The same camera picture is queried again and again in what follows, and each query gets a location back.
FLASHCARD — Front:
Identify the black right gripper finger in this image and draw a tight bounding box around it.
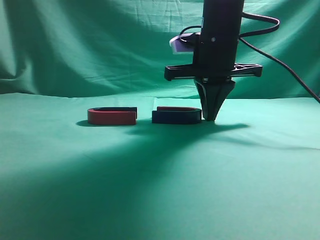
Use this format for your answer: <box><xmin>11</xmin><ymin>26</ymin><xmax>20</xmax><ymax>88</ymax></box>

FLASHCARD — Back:
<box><xmin>194</xmin><ymin>80</ymin><xmax>208</xmax><ymax>119</ymax></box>

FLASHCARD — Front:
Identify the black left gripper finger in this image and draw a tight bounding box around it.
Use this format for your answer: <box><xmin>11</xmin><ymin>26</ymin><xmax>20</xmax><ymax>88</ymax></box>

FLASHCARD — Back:
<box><xmin>206</xmin><ymin>80</ymin><xmax>236</xmax><ymax>121</ymax></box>

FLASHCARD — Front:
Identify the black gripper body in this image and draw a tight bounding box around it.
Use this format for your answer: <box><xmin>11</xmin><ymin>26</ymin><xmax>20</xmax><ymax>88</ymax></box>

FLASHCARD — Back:
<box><xmin>164</xmin><ymin>35</ymin><xmax>263</xmax><ymax>81</ymax></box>

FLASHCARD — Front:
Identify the red and blue horseshoe magnet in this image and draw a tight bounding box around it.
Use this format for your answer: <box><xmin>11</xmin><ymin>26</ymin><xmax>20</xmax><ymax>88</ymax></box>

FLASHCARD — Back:
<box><xmin>151</xmin><ymin>106</ymin><xmax>202</xmax><ymax>125</ymax></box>

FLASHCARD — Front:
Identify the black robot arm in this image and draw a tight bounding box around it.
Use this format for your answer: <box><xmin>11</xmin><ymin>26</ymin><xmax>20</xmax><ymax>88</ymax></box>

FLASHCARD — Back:
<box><xmin>152</xmin><ymin>0</ymin><xmax>263</xmax><ymax>124</ymax></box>

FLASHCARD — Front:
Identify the green cloth backdrop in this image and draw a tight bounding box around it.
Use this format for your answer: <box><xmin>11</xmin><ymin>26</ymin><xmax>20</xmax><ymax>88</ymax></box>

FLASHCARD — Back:
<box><xmin>0</xmin><ymin>0</ymin><xmax>320</xmax><ymax>240</ymax></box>

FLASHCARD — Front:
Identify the white purple wrist camera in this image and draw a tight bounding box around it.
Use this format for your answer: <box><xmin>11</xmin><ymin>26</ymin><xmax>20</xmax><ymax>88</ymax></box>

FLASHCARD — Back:
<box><xmin>169</xmin><ymin>32</ymin><xmax>201</xmax><ymax>54</ymax></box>

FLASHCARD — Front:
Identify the black cable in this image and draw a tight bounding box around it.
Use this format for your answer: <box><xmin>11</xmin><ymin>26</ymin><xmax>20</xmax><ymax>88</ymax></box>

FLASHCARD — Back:
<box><xmin>180</xmin><ymin>11</ymin><xmax>320</xmax><ymax>104</ymax></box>

